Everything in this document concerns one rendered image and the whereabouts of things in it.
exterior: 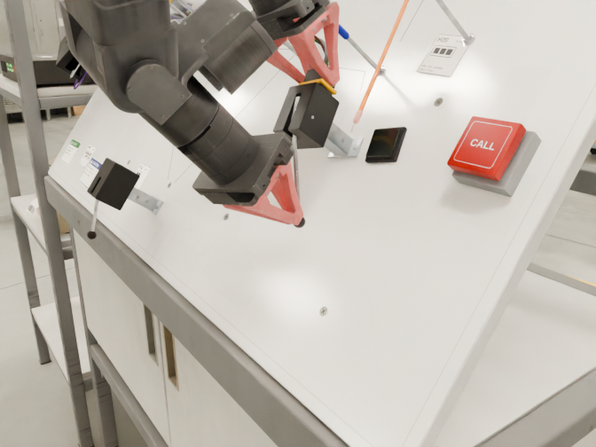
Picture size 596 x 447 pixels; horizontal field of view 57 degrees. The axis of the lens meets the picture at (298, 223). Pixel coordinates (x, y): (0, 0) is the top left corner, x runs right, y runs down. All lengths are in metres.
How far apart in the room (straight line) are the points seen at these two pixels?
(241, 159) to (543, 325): 0.54
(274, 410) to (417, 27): 0.45
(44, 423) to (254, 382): 1.50
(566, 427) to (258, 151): 0.45
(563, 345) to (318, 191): 0.41
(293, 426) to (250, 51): 0.35
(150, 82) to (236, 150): 0.12
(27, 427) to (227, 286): 1.45
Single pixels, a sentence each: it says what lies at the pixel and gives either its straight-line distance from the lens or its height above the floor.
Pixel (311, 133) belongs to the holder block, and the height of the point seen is 1.10.
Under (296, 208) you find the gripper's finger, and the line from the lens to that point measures 0.57.
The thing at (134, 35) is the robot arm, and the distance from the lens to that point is 0.41.
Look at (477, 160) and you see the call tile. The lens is 0.49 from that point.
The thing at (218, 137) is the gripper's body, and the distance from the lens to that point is 0.49.
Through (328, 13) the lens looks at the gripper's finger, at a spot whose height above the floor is 1.22.
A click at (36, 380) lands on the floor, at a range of 2.27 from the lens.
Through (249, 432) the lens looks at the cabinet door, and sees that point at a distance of 0.77.
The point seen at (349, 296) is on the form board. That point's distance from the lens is 0.55.
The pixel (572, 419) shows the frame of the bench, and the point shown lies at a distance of 0.71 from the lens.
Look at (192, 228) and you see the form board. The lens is 0.80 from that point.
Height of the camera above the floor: 1.21
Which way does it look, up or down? 20 degrees down
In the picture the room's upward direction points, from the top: straight up
